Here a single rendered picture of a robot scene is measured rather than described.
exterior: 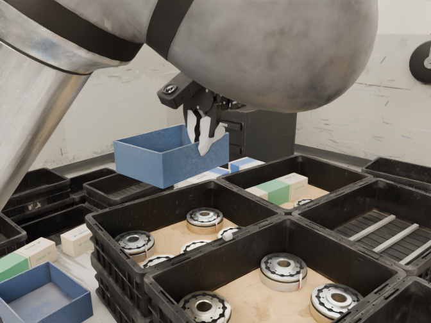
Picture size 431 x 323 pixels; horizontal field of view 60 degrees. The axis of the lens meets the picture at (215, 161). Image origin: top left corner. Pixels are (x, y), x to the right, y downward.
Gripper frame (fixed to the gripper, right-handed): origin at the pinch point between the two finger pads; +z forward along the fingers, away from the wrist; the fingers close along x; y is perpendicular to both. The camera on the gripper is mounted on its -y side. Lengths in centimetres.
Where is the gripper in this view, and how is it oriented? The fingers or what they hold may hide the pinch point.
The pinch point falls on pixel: (197, 149)
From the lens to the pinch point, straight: 76.2
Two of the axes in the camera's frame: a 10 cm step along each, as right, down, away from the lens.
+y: 6.8, -2.4, 6.9
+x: -7.3, -3.3, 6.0
